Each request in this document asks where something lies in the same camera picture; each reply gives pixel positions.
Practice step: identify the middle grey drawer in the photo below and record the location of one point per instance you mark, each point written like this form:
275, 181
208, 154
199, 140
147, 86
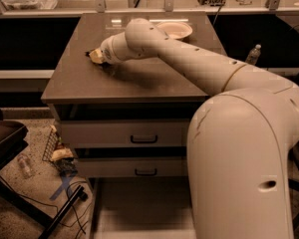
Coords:
131, 167

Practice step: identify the grey drawer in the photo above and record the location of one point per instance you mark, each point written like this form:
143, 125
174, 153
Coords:
131, 167
123, 133

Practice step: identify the grey drawer cabinet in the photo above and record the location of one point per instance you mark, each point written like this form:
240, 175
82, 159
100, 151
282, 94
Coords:
145, 89

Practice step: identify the plastic bottle on floor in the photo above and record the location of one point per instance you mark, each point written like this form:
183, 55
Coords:
25, 165

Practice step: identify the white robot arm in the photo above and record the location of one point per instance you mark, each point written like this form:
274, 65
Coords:
238, 140

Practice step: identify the black chair left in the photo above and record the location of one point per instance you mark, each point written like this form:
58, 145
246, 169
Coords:
12, 142

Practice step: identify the open bottom drawer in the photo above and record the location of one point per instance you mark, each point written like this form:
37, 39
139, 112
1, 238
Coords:
141, 208

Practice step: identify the clear plastic water bottle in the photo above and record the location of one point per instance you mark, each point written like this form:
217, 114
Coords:
254, 55

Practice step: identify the wire basket with snacks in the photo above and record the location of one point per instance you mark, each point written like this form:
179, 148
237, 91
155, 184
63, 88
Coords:
57, 155

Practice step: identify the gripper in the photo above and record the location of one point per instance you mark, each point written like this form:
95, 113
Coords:
107, 53

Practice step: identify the top grey drawer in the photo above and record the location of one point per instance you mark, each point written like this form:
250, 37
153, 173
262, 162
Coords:
123, 133

